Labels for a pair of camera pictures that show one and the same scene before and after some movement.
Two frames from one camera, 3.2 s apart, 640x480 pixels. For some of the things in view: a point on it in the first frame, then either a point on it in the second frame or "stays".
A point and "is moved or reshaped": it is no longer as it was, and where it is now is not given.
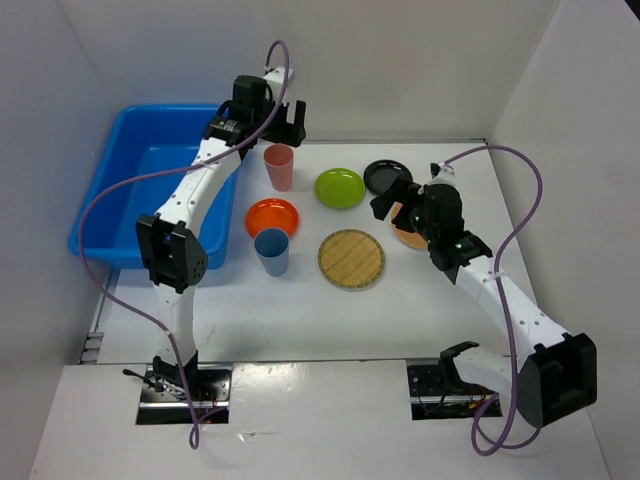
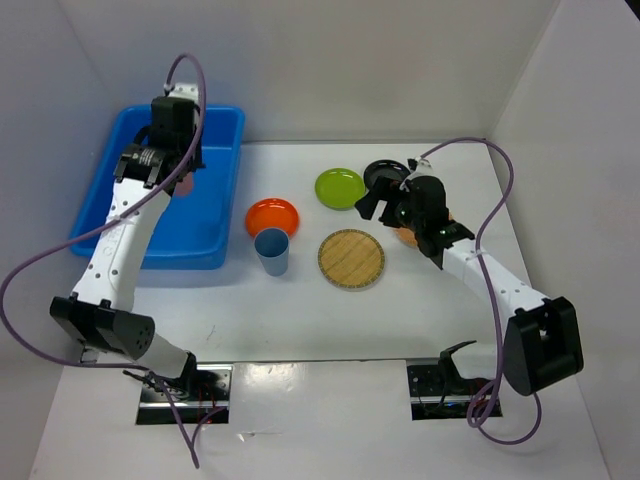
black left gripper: x=288 y=133 → x=197 y=160
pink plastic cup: x=279 y=160 is moved or reshaped
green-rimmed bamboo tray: x=351 y=259 stays
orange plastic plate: x=272 y=213 stays
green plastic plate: x=339 y=189 stays
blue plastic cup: x=273 y=246 stays
